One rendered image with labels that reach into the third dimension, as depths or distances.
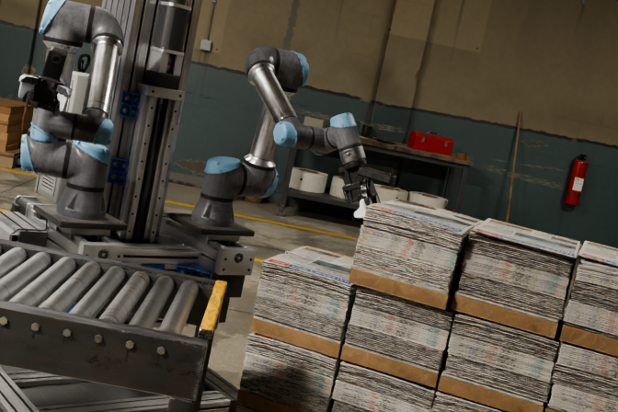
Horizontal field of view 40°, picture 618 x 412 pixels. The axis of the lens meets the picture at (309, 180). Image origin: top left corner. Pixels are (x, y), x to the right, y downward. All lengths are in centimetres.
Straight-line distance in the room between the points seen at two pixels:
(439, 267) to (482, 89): 698
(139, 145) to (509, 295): 130
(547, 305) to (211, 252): 114
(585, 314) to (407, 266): 48
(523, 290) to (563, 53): 725
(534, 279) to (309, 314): 65
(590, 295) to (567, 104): 724
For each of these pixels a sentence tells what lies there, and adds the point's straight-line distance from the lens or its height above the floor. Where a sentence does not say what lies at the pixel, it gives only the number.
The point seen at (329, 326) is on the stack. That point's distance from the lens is 251.
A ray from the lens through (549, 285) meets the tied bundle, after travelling 237.
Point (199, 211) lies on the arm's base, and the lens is 297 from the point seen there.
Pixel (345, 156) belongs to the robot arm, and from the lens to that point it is 259.
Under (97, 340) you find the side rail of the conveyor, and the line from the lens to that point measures 182.
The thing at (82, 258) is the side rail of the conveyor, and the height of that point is 80.
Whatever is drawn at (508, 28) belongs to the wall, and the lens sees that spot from 935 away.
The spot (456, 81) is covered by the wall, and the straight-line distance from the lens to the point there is 922.
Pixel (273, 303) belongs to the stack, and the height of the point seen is 71.
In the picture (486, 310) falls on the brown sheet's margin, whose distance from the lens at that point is 239.
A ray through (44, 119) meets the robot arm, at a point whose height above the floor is 113.
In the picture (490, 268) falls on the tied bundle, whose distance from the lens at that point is 238.
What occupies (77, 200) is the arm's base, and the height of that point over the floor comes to 87.
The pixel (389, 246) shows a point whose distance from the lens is 240.
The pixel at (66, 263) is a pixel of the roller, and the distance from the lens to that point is 226.
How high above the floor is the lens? 138
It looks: 7 degrees down
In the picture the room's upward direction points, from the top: 12 degrees clockwise
